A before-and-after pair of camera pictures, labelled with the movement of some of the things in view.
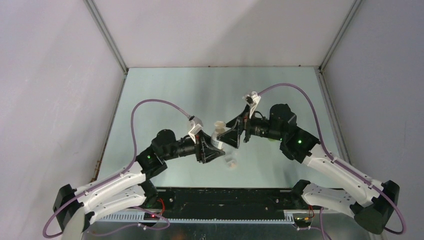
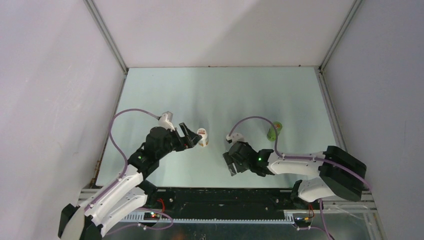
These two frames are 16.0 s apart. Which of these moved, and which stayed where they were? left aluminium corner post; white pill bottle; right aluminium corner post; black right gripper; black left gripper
Moved: white pill bottle; black left gripper; black right gripper
Stayed: left aluminium corner post; right aluminium corner post
